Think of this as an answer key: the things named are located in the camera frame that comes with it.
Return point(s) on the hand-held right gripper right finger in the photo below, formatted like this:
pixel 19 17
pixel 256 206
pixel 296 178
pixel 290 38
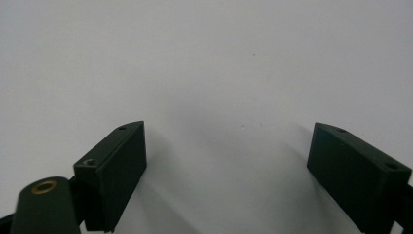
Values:
pixel 354 175

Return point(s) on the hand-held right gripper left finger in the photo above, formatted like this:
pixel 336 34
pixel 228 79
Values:
pixel 112 169

